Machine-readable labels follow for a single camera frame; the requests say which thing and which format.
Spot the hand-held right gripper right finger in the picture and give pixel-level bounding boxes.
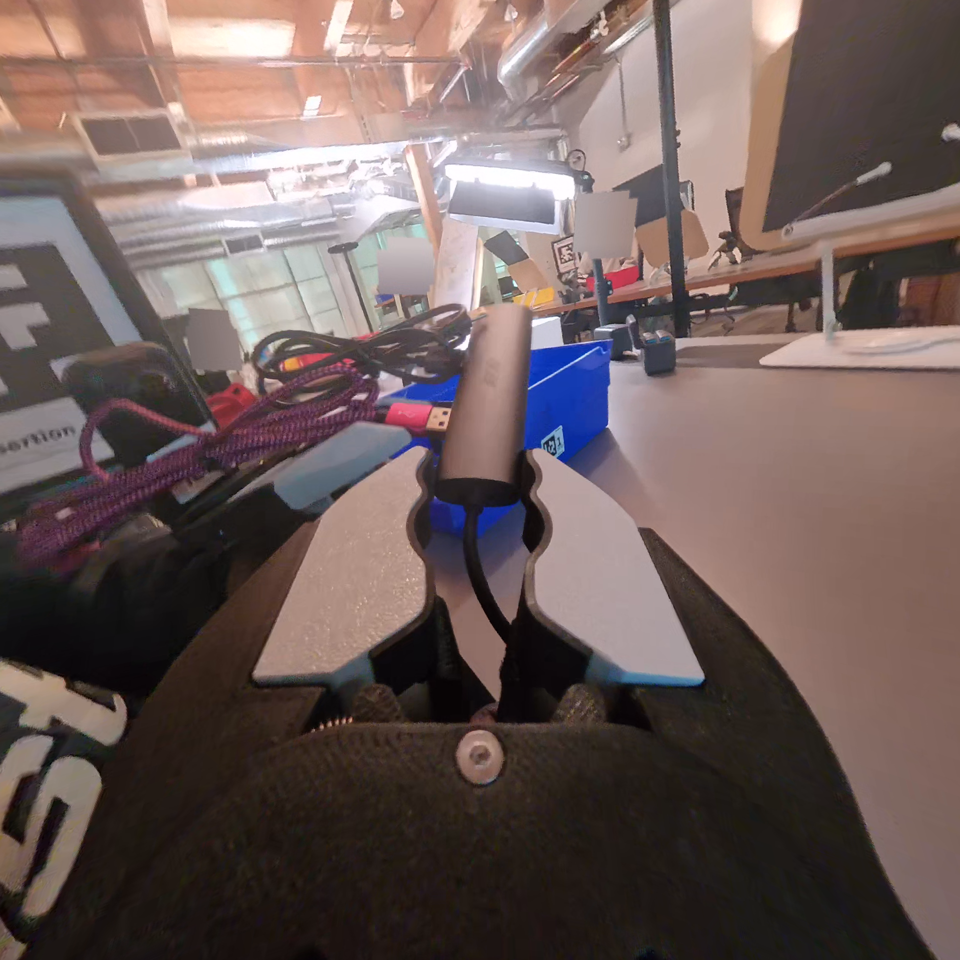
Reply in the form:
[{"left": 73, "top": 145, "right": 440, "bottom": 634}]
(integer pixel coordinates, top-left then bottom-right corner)
[{"left": 519, "top": 448, "right": 706, "bottom": 687}]

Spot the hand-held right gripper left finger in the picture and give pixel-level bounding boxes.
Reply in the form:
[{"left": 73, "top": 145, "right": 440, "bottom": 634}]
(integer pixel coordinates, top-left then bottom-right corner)
[{"left": 252, "top": 447, "right": 438, "bottom": 687}]

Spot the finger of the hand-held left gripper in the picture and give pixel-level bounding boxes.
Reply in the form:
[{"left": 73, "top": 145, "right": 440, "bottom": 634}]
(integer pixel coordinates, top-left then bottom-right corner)
[
  {"left": 172, "top": 453, "right": 301, "bottom": 505},
  {"left": 273, "top": 421, "right": 412, "bottom": 519}
]

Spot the purple braided usb cable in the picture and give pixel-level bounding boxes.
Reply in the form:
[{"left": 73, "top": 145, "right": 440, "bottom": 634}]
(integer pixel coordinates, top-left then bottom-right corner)
[{"left": 15, "top": 367, "right": 455, "bottom": 564}]

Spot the dark grey usb hub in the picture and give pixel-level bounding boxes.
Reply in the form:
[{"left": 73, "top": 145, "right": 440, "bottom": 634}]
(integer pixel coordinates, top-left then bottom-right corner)
[{"left": 435, "top": 303, "right": 535, "bottom": 650}]

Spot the blue plastic bin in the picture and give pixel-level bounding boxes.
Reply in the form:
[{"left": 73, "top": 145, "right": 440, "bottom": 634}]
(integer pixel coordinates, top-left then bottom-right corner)
[{"left": 378, "top": 339, "right": 612, "bottom": 535}]

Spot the person's left forearm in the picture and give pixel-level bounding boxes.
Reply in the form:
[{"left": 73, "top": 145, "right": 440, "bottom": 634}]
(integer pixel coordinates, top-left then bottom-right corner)
[{"left": 0, "top": 517, "right": 234, "bottom": 699}]

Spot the red bag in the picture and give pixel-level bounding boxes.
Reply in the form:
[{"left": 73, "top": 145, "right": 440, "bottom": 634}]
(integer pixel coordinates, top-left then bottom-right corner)
[{"left": 206, "top": 382, "right": 258, "bottom": 430}]

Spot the black floor lamp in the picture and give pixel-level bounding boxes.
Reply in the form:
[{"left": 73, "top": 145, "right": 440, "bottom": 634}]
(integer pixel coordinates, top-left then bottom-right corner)
[{"left": 327, "top": 241, "right": 376, "bottom": 331}]

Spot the studio light panel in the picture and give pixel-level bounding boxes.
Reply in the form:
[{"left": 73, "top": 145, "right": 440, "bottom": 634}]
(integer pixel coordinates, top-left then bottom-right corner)
[{"left": 442, "top": 157, "right": 585, "bottom": 235}]

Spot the long wooden desk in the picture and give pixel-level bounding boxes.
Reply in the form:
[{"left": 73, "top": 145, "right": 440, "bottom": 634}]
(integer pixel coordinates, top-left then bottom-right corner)
[{"left": 531, "top": 225, "right": 960, "bottom": 318}]

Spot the white stand with swab sticks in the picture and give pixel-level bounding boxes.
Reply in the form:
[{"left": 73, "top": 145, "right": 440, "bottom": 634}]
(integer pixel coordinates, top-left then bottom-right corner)
[{"left": 759, "top": 161, "right": 960, "bottom": 370}]

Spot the person's black printed shirt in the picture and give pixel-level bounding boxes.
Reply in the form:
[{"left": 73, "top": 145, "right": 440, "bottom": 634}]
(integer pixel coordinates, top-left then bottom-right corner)
[{"left": 0, "top": 660, "right": 132, "bottom": 942}]

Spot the black light stand pole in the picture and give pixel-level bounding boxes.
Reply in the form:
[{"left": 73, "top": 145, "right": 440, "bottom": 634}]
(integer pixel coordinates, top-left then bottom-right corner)
[{"left": 652, "top": 0, "right": 695, "bottom": 339}]

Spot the black cable bundle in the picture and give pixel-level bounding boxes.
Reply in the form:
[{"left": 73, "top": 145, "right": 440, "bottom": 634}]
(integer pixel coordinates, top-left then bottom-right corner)
[{"left": 251, "top": 303, "right": 474, "bottom": 391}]

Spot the silver ventilation duct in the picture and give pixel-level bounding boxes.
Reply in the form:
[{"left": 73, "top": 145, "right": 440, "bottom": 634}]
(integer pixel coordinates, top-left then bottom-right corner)
[{"left": 496, "top": 0, "right": 655, "bottom": 100}]

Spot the black board with wooden frame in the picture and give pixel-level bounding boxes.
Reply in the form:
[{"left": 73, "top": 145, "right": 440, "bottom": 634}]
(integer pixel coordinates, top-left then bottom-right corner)
[{"left": 741, "top": 0, "right": 960, "bottom": 252}]

